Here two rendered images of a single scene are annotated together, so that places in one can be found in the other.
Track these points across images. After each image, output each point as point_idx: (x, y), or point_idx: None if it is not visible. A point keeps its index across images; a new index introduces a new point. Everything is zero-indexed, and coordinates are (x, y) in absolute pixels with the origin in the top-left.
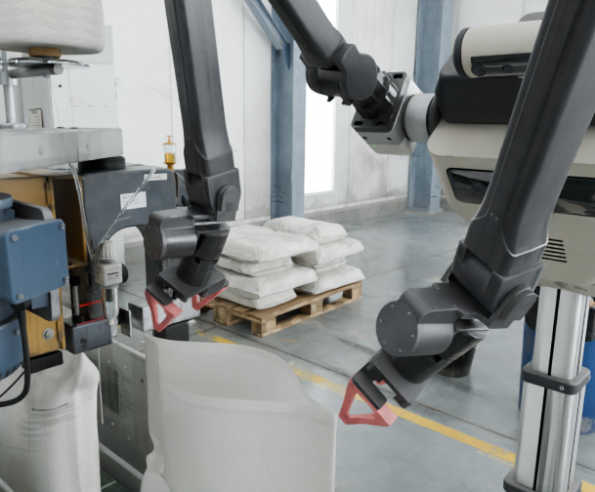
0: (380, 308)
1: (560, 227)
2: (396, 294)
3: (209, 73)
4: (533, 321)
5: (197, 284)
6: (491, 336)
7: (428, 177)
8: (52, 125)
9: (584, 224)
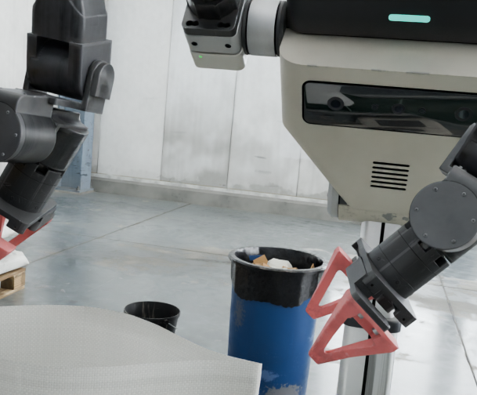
0: (50, 298)
1: (412, 150)
2: (65, 280)
3: None
4: (244, 291)
5: (34, 208)
6: (180, 317)
7: (77, 153)
8: None
9: (439, 145)
